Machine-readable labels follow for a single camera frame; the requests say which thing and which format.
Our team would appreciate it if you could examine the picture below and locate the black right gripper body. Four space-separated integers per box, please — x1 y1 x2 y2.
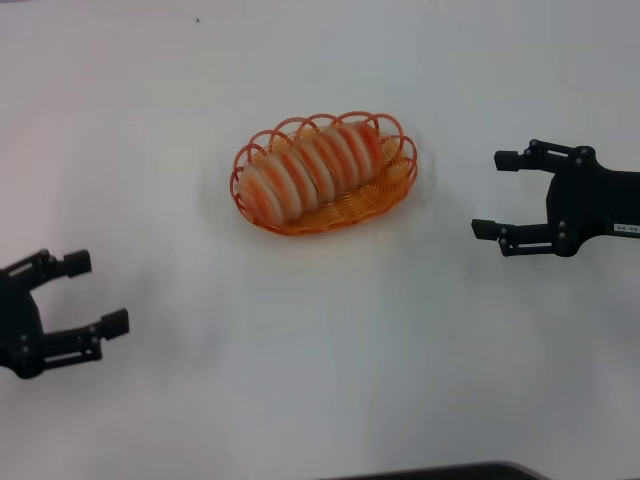
545 146 640 258

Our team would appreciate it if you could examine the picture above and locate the orange woven plastic basket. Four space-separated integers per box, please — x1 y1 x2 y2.
229 110 419 238

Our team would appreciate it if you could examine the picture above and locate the orange striped bread loaf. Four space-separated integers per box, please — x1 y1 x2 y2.
235 121 384 226

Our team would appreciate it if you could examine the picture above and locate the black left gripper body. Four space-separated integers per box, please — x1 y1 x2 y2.
0 268 47 381

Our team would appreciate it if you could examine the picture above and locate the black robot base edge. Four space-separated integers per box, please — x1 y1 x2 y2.
319 460 547 480

